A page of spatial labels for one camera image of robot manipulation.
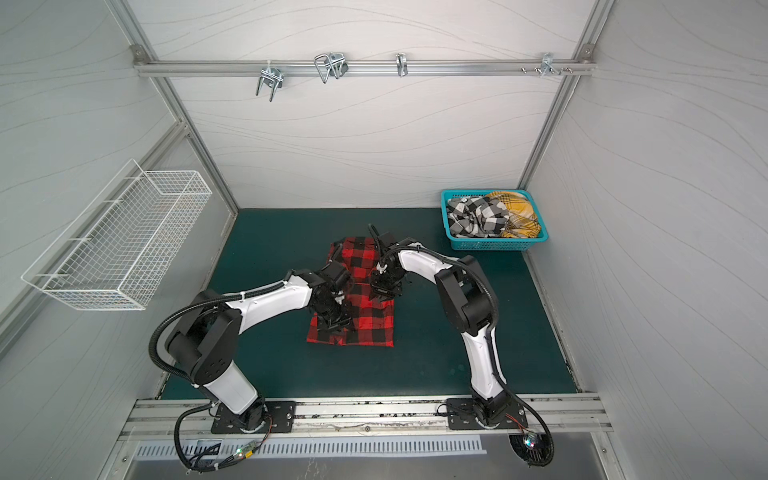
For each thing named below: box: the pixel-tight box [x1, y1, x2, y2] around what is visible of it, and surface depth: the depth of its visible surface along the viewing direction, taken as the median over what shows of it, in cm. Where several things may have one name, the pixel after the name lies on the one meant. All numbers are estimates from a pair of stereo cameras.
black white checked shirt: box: [446, 196, 511, 238], surface depth 107 cm
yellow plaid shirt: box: [486, 191, 541, 239], surface depth 106 cm
